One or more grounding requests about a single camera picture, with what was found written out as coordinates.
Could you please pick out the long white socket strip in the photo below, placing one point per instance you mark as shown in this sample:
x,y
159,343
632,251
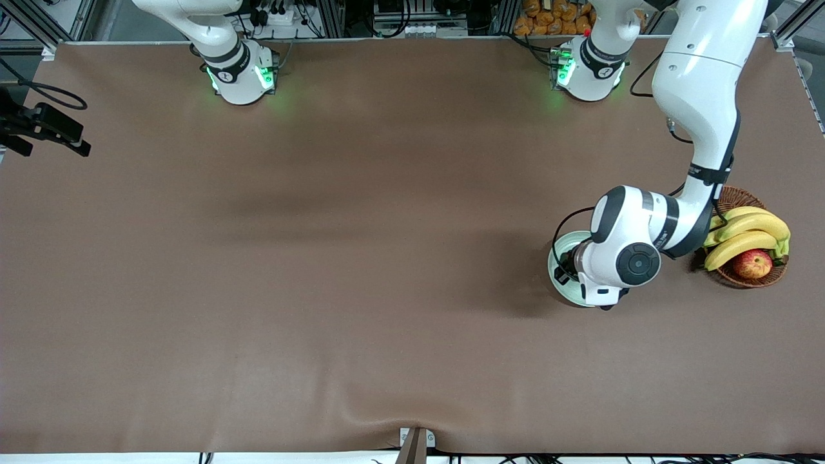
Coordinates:
x,y
419,30

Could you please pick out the orange packaged snacks pile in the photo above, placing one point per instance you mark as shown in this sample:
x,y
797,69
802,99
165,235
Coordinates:
x,y
548,19

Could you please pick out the aluminium diagonal strut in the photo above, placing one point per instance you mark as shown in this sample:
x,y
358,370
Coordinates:
x,y
783,40
35,29

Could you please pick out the brown wicker basket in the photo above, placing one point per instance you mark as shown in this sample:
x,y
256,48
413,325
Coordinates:
x,y
744,196

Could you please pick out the aluminium frame post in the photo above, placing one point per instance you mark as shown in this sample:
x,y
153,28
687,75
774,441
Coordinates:
x,y
332,16
506,16

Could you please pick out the silver metal bracket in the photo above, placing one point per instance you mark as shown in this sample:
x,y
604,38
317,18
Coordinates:
x,y
428,438

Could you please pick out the red yellow apple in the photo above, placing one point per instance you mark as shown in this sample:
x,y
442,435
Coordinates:
x,y
752,264

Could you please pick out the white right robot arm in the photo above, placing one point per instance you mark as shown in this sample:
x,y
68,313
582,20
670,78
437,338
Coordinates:
x,y
238,87

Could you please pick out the table cover mat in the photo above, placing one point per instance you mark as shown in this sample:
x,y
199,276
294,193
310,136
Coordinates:
x,y
387,193

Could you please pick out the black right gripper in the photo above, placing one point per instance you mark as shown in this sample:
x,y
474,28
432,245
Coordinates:
x,y
40,120

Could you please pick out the dark slanted pole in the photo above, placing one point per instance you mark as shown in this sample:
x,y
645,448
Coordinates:
x,y
412,451

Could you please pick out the yellow banana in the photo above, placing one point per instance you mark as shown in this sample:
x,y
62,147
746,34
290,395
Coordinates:
x,y
711,240
735,248
741,212
754,223

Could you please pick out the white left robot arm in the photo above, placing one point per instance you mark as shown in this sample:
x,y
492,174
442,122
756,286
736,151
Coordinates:
x,y
702,77

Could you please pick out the white power strip with plugs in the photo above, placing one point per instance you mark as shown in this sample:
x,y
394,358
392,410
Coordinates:
x,y
280,17

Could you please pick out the pale green round plate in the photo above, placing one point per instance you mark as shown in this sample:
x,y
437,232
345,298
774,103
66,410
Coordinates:
x,y
566,293

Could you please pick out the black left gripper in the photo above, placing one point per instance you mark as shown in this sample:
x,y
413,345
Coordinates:
x,y
570,262

